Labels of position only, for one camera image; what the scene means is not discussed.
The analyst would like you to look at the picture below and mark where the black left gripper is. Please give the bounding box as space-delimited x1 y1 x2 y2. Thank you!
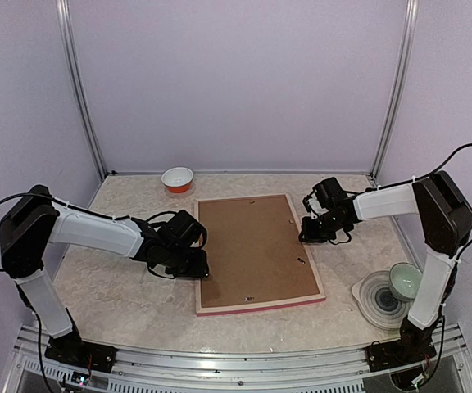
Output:
163 245 209 279

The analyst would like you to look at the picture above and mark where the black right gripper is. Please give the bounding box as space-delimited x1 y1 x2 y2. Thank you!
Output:
299 211 346 243

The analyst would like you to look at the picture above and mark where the pink wooden picture frame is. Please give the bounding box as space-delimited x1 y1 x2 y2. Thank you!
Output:
193 192 328 317

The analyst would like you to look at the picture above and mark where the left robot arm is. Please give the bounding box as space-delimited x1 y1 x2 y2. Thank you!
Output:
0 184 210 364

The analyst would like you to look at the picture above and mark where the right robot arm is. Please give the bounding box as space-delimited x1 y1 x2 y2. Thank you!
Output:
298 170 472 364

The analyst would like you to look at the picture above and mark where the orange white bowl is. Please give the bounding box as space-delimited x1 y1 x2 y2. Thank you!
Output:
161 167 194 193

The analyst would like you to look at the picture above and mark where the green ceramic bowl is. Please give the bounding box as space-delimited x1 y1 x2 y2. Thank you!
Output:
388 263 422 302

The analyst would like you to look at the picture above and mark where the white swirl plate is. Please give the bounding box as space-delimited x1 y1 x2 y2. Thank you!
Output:
352 270 413 331

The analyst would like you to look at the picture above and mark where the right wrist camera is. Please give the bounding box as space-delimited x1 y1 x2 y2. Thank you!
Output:
302 194 321 215

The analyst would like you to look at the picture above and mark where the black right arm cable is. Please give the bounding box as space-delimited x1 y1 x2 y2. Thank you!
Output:
301 142 472 369

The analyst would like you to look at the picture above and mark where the aluminium front rail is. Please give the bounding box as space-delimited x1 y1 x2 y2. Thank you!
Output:
0 325 472 392

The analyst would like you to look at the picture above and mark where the right aluminium corner post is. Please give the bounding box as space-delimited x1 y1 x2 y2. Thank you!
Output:
370 0 419 182

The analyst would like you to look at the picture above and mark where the aluminium corner post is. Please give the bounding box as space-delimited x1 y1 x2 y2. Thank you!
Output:
370 0 419 182
56 0 108 181

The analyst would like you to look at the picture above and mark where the left aluminium corner post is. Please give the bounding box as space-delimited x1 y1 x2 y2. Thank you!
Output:
56 0 108 181

